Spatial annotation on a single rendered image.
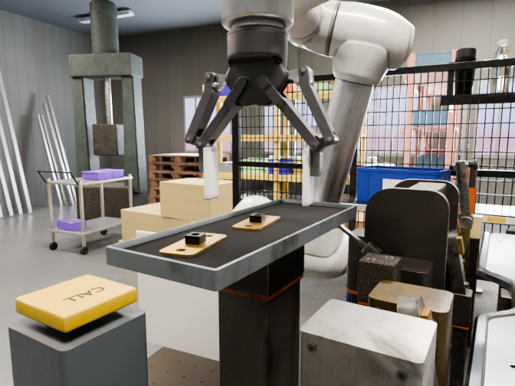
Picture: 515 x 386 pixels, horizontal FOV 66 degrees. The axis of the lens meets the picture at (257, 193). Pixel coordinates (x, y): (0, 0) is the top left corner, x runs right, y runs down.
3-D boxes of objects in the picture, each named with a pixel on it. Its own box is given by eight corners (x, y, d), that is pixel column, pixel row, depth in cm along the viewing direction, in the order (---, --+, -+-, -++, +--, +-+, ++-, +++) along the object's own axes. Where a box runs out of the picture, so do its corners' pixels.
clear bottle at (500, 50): (509, 94, 144) (513, 37, 141) (488, 95, 147) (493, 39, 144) (508, 96, 149) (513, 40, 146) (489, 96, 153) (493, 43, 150)
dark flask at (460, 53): (473, 96, 149) (477, 46, 147) (451, 96, 153) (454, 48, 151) (473, 97, 156) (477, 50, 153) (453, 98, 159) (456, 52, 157)
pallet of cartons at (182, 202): (100, 261, 411) (96, 179, 400) (171, 236, 517) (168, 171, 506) (229, 283, 348) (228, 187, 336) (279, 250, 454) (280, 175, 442)
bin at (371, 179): (436, 209, 135) (438, 171, 133) (354, 200, 154) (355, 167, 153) (450, 203, 147) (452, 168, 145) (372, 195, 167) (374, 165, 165)
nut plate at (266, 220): (258, 231, 48) (258, 221, 47) (230, 229, 49) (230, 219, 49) (281, 218, 55) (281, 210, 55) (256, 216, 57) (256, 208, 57)
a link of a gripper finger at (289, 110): (264, 86, 51) (272, 77, 51) (319, 151, 50) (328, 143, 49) (253, 82, 48) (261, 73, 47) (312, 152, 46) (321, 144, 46)
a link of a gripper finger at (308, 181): (309, 148, 50) (315, 148, 49) (308, 202, 51) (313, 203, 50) (303, 148, 47) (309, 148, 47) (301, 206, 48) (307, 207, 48)
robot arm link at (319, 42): (283, -18, 92) (341, -9, 90) (293, 2, 109) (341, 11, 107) (270, 40, 95) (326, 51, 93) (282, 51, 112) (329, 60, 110)
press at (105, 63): (118, 230, 553) (106, -14, 508) (67, 222, 599) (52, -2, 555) (159, 218, 628) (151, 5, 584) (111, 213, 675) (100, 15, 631)
